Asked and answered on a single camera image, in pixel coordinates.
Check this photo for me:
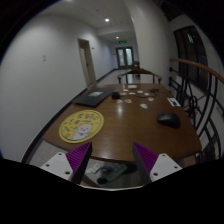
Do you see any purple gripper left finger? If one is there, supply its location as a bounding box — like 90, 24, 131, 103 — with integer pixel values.
40, 140, 93, 185

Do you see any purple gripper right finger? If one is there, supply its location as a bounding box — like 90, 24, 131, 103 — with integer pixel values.
132, 142, 183, 186

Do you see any round yellow cartoon mouse pad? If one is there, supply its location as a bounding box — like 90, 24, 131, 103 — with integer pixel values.
58, 110, 104, 144

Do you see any black computer mouse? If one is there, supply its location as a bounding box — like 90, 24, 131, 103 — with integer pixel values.
157, 113, 181, 128

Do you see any white card on table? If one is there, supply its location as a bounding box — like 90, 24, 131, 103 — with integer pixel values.
140, 104, 148, 109

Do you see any black laptop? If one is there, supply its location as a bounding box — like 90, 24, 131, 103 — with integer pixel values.
73, 88, 115, 107

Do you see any white paper booklet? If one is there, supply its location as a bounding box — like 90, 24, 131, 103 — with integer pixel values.
167, 98, 181, 107

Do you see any small black box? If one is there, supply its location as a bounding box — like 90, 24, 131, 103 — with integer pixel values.
111, 92, 121, 99

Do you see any wooden armchair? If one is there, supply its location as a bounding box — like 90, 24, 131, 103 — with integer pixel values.
117, 68, 162, 84

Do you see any curved railing with wooden handrail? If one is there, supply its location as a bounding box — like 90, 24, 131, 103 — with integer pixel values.
169, 58, 224, 163

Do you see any double glass door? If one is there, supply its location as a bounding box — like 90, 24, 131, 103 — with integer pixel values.
116, 47, 134, 69

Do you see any beige side door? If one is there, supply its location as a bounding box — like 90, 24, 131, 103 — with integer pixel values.
78, 39, 96, 87

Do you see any green exit sign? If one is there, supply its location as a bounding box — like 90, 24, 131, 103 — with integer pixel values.
119, 40, 127, 44

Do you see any dark window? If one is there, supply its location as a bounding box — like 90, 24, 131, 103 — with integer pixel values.
174, 26, 208, 90

